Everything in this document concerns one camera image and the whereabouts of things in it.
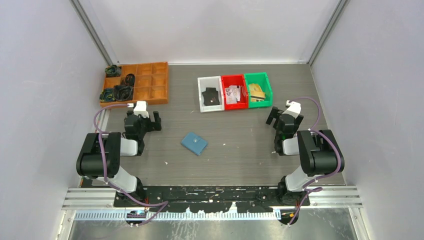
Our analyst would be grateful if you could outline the gold cards in green bin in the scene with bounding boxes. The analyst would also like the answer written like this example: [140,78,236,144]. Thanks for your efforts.
[248,83,266,102]

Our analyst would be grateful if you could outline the green plastic bin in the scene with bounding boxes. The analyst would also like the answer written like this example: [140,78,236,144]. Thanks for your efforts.
[244,72,273,109]

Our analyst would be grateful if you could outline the white plastic bin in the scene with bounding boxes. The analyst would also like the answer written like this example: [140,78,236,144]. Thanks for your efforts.
[197,76,225,113]

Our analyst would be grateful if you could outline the aluminium rail frame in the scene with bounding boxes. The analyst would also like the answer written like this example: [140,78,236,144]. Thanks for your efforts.
[62,185,363,224]

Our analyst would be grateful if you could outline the blue leather card holder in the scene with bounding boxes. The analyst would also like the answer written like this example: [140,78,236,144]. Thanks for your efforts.
[181,132,208,156]

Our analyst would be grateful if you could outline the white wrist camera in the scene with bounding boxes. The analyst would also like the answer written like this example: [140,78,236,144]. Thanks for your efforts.
[283,100,302,119]
[127,101,150,119]

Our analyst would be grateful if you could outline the dark cable bundle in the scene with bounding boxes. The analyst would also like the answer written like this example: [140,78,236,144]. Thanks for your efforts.
[99,88,116,103]
[104,64,122,78]

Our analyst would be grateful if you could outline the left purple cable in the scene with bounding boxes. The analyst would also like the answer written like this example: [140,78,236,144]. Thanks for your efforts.
[93,103,170,227]

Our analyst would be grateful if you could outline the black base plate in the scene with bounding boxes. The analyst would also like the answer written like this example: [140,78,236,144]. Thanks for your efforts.
[113,185,306,214]

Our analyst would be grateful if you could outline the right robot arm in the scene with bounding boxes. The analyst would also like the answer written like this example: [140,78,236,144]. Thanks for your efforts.
[265,105,345,206]

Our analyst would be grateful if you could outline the dark cable bundle top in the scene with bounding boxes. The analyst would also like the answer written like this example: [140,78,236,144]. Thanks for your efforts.
[104,64,122,78]

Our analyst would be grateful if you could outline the white cards in red bin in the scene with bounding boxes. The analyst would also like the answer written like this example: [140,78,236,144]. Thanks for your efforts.
[224,85,241,105]

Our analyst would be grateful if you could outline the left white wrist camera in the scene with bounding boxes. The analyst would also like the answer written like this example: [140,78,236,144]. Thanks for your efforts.
[127,101,150,119]

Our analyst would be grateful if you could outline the large black cable bundle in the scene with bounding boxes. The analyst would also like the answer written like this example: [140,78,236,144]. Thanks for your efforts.
[112,84,135,102]

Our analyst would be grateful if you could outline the dark cable bundle bottom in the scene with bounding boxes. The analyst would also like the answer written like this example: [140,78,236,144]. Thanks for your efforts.
[99,88,116,103]

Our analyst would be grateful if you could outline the red plastic bin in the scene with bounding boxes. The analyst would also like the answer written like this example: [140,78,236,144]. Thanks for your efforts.
[221,74,249,111]

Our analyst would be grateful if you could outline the orange compartment tray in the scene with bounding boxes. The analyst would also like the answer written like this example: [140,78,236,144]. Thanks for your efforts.
[99,61,169,107]

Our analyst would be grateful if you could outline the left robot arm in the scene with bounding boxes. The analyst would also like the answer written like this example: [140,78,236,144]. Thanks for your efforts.
[76,110,162,207]

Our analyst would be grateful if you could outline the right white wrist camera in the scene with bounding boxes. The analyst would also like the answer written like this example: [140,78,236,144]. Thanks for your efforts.
[283,100,302,119]

